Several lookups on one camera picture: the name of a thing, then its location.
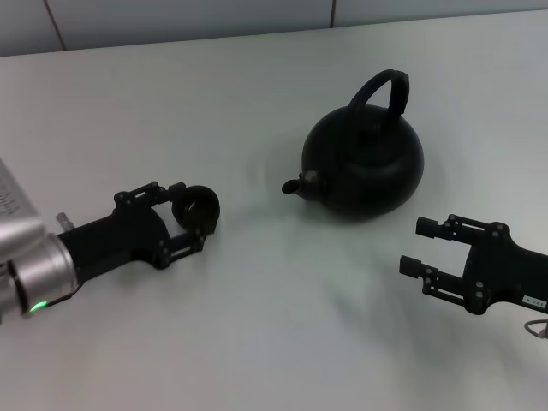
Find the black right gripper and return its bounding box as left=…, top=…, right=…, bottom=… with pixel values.
left=398, top=215, right=548, bottom=316

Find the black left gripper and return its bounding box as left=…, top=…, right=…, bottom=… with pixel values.
left=57, top=182, right=215, bottom=284

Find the small black teacup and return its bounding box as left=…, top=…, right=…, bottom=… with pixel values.
left=170, top=184, right=222, bottom=237

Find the black round teapot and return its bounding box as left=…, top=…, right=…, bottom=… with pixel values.
left=281, top=68, right=426, bottom=223

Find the black teapot lid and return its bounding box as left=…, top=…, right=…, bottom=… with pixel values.
left=340, top=111, right=408, bottom=168

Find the right gripper cable with plug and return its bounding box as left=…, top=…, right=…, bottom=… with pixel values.
left=525, top=318, right=548, bottom=340

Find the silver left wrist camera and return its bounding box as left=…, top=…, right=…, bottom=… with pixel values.
left=0, top=158, right=45, bottom=262

